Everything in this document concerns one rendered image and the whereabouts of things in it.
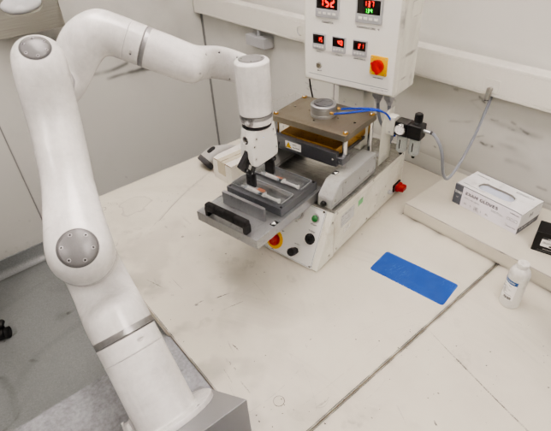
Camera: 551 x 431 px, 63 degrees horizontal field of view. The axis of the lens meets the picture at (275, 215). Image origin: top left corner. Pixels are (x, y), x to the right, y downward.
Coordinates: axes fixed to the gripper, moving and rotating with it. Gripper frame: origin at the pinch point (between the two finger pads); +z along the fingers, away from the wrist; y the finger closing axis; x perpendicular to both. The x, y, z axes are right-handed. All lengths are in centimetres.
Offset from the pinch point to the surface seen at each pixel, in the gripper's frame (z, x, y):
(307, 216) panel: 15.8, -9.3, 8.5
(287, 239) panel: 24.2, -4.7, 4.6
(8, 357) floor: 104, 110, -62
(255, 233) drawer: 7.7, -8.5, -13.2
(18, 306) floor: 104, 136, -44
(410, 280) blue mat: 30, -40, 15
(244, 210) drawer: 7.0, -0.5, -8.4
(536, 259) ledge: 25, -67, 39
